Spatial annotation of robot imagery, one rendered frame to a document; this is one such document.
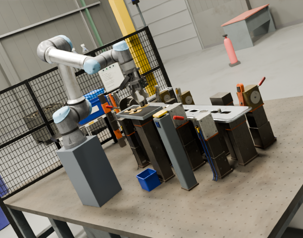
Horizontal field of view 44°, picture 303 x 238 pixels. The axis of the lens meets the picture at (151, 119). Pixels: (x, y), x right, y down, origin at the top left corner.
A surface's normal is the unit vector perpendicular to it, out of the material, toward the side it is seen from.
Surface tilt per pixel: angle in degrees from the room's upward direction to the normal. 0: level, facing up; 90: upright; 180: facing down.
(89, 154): 90
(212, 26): 90
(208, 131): 90
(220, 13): 90
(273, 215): 0
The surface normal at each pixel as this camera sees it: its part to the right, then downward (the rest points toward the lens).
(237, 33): -0.63, 0.45
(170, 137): 0.48, 0.05
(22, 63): 0.68, -0.08
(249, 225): -0.38, -0.89
